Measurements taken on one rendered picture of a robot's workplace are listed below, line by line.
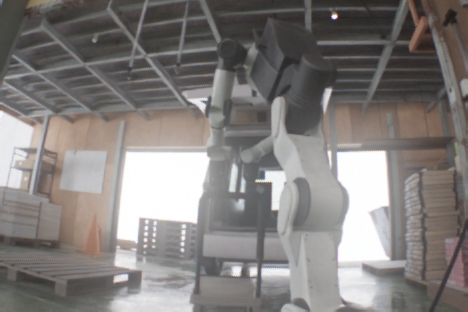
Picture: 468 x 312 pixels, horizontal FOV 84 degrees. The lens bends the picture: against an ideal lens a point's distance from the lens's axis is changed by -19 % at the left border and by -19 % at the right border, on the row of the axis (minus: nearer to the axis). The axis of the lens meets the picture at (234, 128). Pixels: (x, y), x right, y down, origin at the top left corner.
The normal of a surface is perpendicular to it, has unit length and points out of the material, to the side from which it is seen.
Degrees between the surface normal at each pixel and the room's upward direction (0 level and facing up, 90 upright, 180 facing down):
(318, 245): 75
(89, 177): 90
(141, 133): 90
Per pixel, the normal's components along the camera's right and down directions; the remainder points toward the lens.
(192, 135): -0.19, -0.34
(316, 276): 0.25, -0.55
